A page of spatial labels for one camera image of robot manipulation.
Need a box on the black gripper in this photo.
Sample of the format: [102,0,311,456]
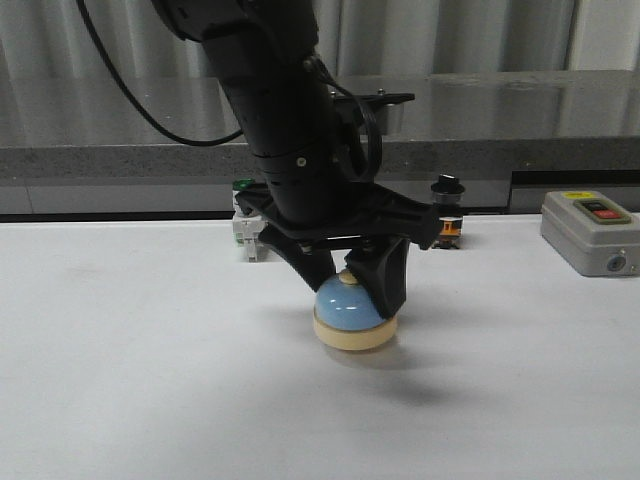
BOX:
[236,183,442,318]

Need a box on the grey stone counter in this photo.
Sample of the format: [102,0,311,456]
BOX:
[1,71,639,217]

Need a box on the green push button switch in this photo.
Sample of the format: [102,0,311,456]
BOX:
[232,178,266,262]

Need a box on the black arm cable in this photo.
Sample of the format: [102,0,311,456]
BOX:
[75,0,384,182]

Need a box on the grey on-off switch box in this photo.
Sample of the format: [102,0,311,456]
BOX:
[540,190,639,277]

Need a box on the black rotary selector switch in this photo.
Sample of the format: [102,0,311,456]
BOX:
[431,174,466,250]

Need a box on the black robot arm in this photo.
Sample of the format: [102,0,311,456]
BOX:
[154,1,441,318]

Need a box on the grey curtain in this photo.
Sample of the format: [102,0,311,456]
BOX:
[1,1,639,80]

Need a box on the blue service bell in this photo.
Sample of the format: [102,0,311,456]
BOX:
[313,269,398,351]

